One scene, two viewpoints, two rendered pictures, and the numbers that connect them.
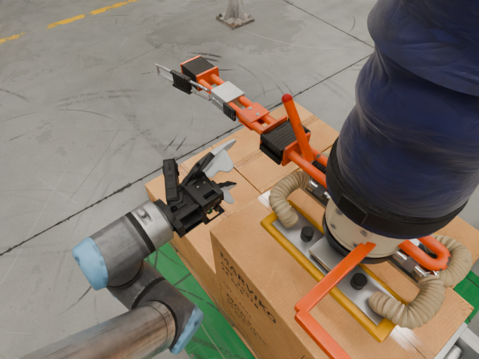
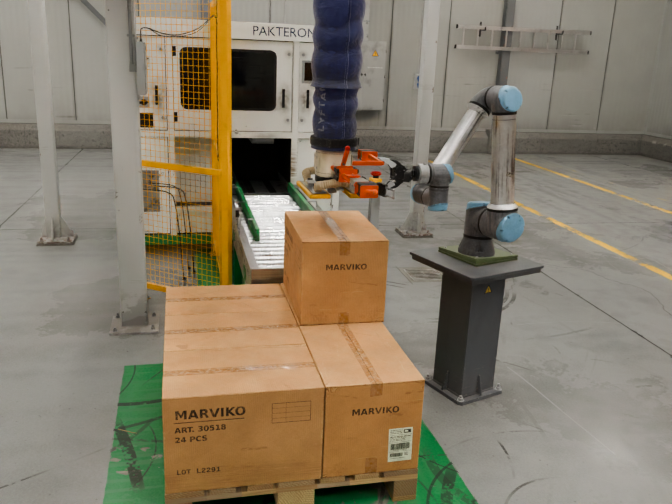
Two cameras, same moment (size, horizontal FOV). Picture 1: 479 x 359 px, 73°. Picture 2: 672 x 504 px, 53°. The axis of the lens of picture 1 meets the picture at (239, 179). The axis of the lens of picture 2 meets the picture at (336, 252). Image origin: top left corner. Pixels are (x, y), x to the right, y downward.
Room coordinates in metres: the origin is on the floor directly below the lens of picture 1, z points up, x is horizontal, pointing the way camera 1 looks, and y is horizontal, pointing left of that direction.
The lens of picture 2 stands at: (3.24, 1.16, 1.75)
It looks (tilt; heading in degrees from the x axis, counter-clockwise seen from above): 16 degrees down; 206
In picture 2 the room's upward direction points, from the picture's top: 2 degrees clockwise
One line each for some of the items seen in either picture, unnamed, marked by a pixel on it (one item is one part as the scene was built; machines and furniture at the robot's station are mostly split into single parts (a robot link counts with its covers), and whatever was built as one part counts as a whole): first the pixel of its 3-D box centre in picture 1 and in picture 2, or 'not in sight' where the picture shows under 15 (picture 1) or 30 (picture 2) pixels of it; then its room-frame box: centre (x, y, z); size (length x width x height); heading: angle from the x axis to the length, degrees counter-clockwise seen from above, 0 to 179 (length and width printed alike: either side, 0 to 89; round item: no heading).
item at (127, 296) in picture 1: (129, 276); (437, 197); (0.25, 0.23, 1.12); 0.12 x 0.09 x 0.12; 52
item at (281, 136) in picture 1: (284, 139); (345, 173); (0.54, -0.11, 1.24); 0.10 x 0.08 x 0.06; 130
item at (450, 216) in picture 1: (393, 173); (334, 140); (0.35, -0.26, 1.35); 0.23 x 0.23 x 0.04
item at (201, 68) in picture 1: (199, 72); (366, 189); (0.82, 0.11, 1.24); 0.08 x 0.07 x 0.05; 40
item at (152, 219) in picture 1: (153, 223); (421, 172); (0.32, 0.17, 1.24); 0.09 x 0.05 x 0.10; 41
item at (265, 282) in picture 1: (317, 290); (331, 263); (0.36, -0.25, 0.74); 0.60 x 0.40 x 0.40; 38
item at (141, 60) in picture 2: not in sight; (142, 68); (0.07, -1.68, 1.62); 0.20 x 0.05 x 0.30; 39
